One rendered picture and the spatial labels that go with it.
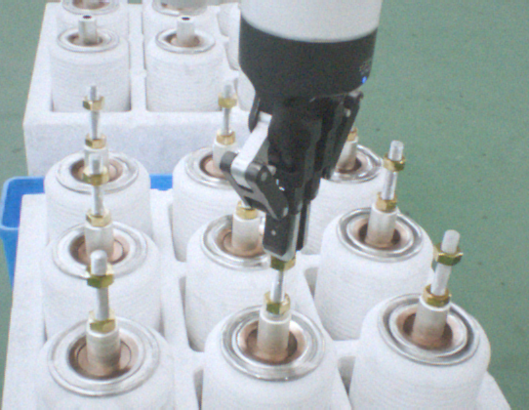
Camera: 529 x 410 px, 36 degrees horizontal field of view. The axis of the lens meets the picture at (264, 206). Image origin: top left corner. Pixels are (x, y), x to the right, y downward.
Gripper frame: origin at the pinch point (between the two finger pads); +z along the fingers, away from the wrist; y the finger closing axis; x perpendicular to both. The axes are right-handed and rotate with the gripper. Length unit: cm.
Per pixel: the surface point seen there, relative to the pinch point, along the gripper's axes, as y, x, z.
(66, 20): 34, 54, 11
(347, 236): 14.5, 1.8, 10.1
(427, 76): 103, 28, 35
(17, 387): -9.4, 16.7, 17.4
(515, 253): 58, -5, 35
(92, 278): -9.0, 8.5, 2.8
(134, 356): -7.1, 6.9, 10.2
